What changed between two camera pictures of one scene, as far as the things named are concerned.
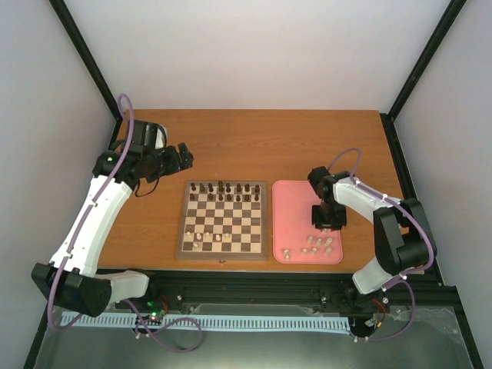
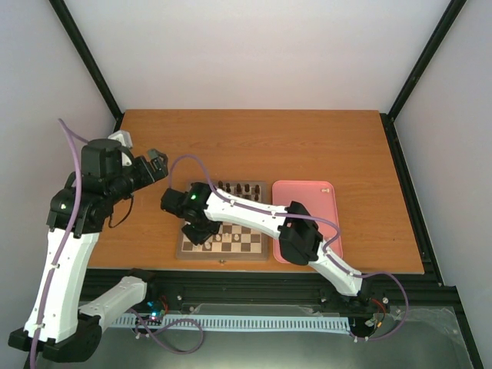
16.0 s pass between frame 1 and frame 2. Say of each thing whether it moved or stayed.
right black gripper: moved
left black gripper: moved
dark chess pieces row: stayed
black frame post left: stayed
